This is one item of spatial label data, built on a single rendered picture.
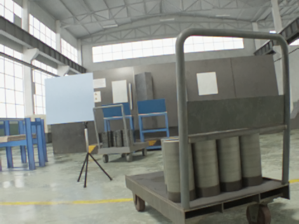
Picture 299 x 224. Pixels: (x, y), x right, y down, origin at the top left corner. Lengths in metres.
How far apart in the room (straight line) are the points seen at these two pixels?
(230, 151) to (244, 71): 6.40
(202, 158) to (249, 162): 0.26
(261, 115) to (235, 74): 6.36
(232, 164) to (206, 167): 0.13
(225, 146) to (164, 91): 6.07
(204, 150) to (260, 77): 6.56
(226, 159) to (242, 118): 0.24
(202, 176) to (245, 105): 0.37
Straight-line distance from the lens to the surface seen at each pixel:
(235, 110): 1.24
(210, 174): 1.36
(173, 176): 1.30
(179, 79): 1.10
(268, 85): 7.84
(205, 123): 1.17
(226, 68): 7.65
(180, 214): 1.24
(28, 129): 5.20
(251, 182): 1.50
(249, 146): 1.47
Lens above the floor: 0.62
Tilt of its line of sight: 2 degrees up
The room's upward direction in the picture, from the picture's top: 5 degrees counter-clockwise
